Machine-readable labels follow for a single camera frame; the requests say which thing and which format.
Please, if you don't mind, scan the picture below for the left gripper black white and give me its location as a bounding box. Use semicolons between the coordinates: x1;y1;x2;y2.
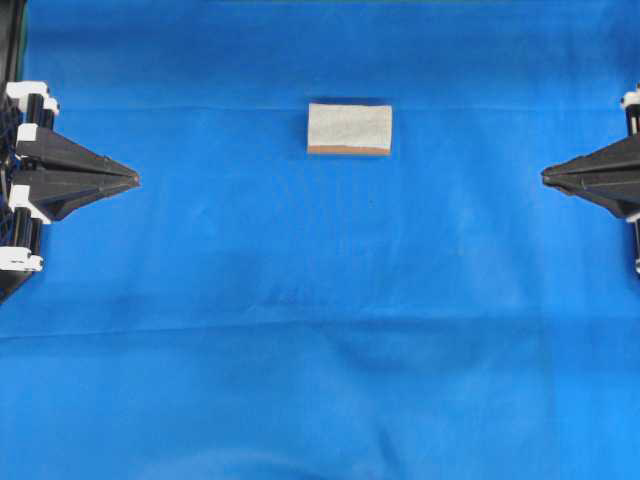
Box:
1;81;139;272

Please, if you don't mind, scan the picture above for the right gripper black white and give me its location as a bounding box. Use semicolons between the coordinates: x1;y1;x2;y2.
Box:
540;83;640;275

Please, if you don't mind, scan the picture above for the grey and orange sponge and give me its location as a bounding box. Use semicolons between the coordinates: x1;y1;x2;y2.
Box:
307;103;393;156

